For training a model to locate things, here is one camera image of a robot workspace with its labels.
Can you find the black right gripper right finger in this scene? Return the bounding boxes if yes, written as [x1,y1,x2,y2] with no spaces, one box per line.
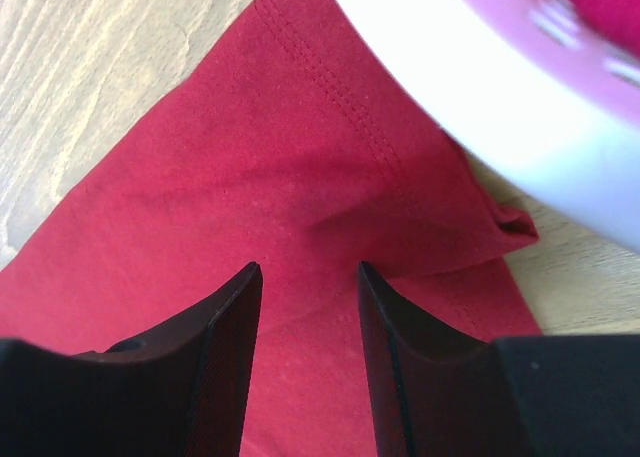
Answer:
[358,262,639,456]

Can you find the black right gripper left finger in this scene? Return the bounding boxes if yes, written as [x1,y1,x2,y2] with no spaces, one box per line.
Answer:
[1,263,263,456]

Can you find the dark red t-shirt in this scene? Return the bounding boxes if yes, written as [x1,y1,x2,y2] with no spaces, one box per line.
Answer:
[1,0,539,456]

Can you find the pink plastic laundry basket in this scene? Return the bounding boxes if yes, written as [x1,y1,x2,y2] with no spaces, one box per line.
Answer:
[336,0,639,251]

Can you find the magenta t-shirt in basket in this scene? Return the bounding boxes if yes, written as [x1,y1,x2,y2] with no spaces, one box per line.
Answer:
[569,0,639,58]

